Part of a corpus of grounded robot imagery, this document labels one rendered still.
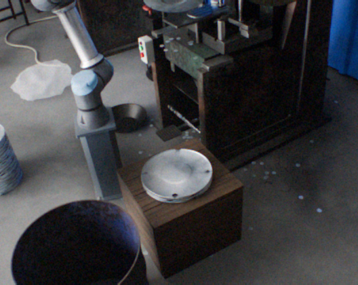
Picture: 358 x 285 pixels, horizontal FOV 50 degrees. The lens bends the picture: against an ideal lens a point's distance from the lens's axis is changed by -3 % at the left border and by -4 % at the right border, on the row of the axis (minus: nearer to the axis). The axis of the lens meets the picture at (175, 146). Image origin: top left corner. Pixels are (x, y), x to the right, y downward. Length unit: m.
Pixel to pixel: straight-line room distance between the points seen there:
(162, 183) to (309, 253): 0.73
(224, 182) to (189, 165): 0.16
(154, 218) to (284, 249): 0.64
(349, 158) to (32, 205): 1.75
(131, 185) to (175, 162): 0.20
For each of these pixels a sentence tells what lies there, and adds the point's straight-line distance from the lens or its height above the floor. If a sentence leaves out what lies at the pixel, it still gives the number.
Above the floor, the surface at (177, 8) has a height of 0.80.
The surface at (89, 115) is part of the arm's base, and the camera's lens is 1.79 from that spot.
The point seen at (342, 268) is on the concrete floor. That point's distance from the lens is 1.83.
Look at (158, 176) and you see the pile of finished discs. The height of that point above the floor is 0.38.
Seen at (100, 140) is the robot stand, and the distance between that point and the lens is 1.85.
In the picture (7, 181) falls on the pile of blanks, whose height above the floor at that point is 0.07.
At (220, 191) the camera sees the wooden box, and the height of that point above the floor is 0.35.
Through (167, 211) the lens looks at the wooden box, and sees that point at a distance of 1.51.
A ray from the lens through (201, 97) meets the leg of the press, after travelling 1.86.
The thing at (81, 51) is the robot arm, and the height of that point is 0.75.
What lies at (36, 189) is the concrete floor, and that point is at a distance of 2.30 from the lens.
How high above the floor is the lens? 1.47
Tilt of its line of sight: 39 degrees down
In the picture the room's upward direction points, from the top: 6 degrees counter-clockwise
